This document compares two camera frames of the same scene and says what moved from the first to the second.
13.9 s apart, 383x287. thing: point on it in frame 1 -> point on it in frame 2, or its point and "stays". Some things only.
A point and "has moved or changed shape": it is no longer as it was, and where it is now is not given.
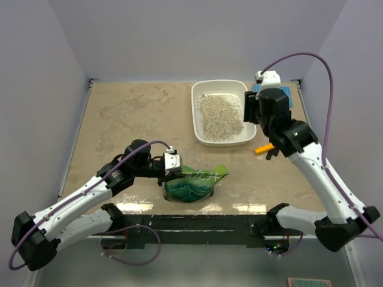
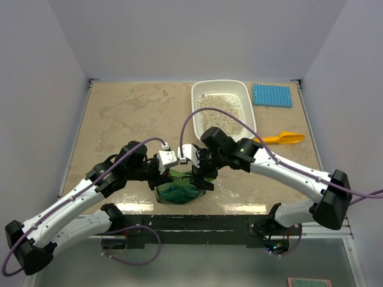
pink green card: (302, 282) stays
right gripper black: (251, 103) -> (201, 153)
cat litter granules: (222, 116) stays
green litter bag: (197, 185) has moved or changed shape
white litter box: (221, 86) stays
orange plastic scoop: (263, 149) has moved or changed shape
